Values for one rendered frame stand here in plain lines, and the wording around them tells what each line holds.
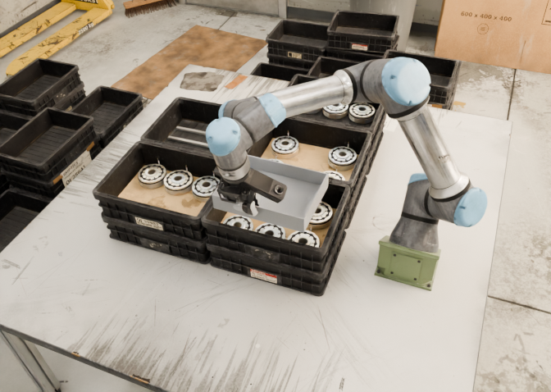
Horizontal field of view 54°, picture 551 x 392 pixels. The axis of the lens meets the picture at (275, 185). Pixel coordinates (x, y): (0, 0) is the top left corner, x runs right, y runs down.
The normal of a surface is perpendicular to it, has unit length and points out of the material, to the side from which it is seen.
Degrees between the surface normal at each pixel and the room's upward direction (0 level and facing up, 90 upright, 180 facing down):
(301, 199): 2
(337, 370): 0
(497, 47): 72
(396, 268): 90
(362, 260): 0
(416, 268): 90
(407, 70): 57
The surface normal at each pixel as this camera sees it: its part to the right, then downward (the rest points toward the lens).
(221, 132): -0.14, -0.52
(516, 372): -0.04, -0.73
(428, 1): -0.38, 0.64
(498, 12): -0.37, 0.46
